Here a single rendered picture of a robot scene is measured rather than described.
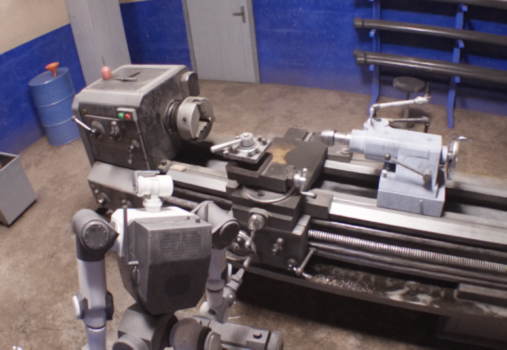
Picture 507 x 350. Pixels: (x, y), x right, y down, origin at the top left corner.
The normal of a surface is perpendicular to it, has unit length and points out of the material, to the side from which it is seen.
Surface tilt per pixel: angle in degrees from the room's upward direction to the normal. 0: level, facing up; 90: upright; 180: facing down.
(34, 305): 0
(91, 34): 90
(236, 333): 0
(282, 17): 90
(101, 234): 72
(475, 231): 36
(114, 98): 45
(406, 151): 82
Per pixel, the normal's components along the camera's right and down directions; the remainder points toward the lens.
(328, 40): -0.43, 0.53
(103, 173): -0.32, -0.43
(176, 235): 0.59, 0.07
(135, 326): -0.17, -0.68
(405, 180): -0.43, 0.14
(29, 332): -0.11, -0.84
